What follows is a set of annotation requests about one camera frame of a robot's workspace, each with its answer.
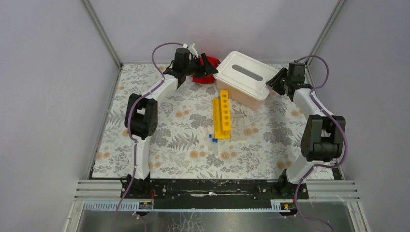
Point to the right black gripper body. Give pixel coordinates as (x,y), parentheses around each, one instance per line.
(278,83)

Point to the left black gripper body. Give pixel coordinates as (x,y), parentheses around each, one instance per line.
(197,65)

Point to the white plastic box lid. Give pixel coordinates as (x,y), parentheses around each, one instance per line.
(246,74)

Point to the pink plastic storage box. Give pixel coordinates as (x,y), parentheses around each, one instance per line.
(240,96)

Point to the yellow test tube rack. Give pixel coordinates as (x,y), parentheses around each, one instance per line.
(222,116)

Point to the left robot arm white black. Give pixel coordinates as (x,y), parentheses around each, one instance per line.
(141,118)

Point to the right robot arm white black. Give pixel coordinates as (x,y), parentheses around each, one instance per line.
(324,137)

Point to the red cloth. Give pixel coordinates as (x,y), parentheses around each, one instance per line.
(210,78)

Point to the clear plastic container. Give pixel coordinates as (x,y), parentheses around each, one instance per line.
(238,128)

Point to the floral table mat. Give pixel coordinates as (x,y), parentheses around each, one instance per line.
(179,147)

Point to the clear tube blue cap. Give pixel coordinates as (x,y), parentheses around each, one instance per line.
(210,136)
(214,146)

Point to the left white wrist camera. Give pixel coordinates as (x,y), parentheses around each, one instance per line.
(192,49)

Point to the white slotted cable duct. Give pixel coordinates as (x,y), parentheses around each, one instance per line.
(145,206)

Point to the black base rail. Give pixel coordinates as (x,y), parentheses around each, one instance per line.
(204,192)

